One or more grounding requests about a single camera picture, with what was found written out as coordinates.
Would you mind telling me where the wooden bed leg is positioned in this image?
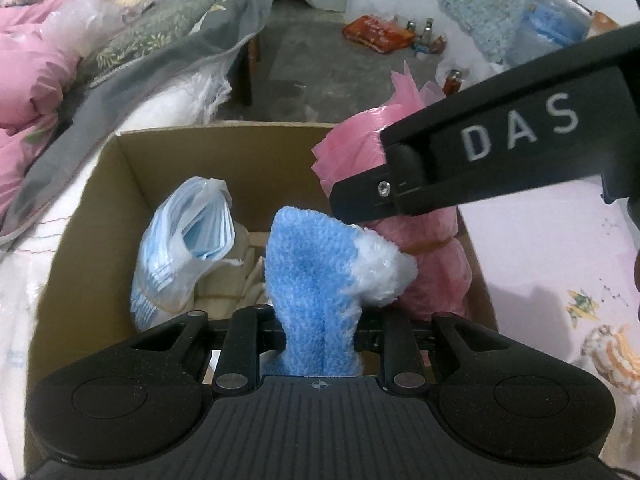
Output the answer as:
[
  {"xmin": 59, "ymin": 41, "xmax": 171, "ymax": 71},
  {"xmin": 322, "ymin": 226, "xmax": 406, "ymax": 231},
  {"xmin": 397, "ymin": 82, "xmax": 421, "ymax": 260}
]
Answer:
[{"xmin": 235, "ymin": 35, "xmax": 261, "ymax": 106}]

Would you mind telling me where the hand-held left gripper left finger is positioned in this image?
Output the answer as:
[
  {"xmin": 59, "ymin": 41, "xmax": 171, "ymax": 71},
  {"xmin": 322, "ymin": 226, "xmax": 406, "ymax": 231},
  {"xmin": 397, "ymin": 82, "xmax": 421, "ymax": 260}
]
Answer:
[{"xmin": 131, "ymin": 305, "xmax": 290, "ymax": 395}]

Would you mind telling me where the grey floral quilt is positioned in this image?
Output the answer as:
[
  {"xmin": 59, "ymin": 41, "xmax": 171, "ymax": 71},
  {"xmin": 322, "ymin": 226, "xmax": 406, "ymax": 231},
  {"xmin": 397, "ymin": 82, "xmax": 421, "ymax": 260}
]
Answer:
[{"xmin": 0, "ymin": 0, "xmax": 271, "ymax": 241}]

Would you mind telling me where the brown cardboard box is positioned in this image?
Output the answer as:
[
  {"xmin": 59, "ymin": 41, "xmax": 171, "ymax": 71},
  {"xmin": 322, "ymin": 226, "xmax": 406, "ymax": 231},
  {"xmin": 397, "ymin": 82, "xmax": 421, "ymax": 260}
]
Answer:
[{"xmin": 22, "ymin": 121, "xmax": 501, "ymax": 471}]

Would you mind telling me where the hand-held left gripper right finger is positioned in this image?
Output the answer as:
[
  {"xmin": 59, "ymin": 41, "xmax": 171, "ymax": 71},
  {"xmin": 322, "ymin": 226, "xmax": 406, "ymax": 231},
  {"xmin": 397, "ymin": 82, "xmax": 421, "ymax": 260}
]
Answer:
[{"xmin": 352, "ymin": 310, "xmax": 511, "ymax": 393}]

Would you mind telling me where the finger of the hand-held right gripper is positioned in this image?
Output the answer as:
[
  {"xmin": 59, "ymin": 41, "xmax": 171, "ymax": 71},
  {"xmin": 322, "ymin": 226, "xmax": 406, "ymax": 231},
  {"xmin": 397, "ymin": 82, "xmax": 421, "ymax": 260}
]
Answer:
[{"xmin": 329, "ymin": 145, "xmax": 451, "ymax": 222}]

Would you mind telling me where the red snack bag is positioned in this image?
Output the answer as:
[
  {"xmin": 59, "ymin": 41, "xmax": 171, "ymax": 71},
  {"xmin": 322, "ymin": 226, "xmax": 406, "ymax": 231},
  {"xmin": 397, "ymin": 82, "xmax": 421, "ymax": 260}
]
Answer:
[{"xmin": 341, "ymin": 14, "xmax": 417, "ymax": 55}]

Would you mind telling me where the pack of blue face masks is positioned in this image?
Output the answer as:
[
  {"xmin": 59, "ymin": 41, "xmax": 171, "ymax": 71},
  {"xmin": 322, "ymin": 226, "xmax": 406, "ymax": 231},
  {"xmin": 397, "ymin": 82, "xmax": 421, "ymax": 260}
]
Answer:
[{"xmin": 130, "ymin": 177, "xmax": 236, "ymax": 333}]

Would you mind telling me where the pink blanket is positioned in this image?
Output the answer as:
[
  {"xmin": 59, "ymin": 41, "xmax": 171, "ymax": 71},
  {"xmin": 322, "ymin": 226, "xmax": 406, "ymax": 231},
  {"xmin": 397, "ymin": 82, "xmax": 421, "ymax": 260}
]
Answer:
[{"xmin": 0, "ymin": 0, "xmax": 86, "ymax": 216}]

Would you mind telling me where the blue and white fuzzy sock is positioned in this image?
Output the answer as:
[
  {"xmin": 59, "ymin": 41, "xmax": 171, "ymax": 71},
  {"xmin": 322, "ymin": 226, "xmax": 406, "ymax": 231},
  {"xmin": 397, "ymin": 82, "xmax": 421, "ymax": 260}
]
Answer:
[{"xmin": 264, "ymin": 206, "xmax": 418, "ymax": 377}]

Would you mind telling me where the patchwork printed cloth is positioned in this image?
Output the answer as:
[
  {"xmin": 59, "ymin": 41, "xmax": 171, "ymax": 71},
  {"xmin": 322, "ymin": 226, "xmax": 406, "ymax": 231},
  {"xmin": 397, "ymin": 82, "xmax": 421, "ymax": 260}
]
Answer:
[{"xmin": 590, "ymin": 10, "xmax": 621, "ymax": 36}]

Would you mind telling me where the blue floral hanging cloth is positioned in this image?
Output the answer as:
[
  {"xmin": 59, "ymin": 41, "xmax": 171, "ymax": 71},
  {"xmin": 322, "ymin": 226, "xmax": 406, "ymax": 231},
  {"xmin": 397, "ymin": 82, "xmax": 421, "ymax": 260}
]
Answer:
[{"xmin": 422, "ymin": 0, "xmax": 548, "ymax": 68}]

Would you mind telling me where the clear plastic bag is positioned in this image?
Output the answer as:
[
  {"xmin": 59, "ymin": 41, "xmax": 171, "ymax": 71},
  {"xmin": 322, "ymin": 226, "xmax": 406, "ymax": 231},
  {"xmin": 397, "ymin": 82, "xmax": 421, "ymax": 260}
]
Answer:
[{"xmin": 47, "ymin": 0, "xmax": 191, "ymax": 56}]

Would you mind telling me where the blue water jug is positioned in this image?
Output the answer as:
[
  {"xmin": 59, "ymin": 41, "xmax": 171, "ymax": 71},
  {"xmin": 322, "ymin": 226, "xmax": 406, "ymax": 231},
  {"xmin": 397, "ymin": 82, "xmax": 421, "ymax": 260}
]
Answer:
[{"xmin": 510, "ymin": 0, "xmax": 593, "ymax": 68}]

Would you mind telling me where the pink plastic bag bundle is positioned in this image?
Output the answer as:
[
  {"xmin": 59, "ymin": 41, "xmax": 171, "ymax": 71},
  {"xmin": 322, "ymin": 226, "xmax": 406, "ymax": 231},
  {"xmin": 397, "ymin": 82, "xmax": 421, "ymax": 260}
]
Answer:
[{"xmin": 312, "ymin": 67, "xmax": 473, "ymax": 323}]

